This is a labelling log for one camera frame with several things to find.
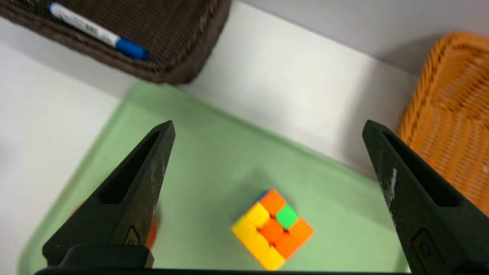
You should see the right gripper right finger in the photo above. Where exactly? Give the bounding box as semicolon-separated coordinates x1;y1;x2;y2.
362;120;489;273

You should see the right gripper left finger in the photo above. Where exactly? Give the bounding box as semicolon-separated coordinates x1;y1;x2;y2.
42;120;176;268

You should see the red apple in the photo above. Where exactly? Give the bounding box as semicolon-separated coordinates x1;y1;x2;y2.
72;204;159;249

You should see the colourful puzzle cube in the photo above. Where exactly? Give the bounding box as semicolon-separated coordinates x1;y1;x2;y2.
231;188;314;271

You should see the white marker with blue cap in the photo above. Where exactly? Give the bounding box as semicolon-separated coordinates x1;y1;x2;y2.
49;2;149;61

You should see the orange wicker basket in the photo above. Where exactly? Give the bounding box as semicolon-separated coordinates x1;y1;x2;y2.
397;32;489;216

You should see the dark brown wicker basket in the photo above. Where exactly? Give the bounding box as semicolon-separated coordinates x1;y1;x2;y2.
0;0;232;85

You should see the light green plastic tray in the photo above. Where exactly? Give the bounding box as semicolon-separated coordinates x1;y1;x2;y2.
17;81;411;272

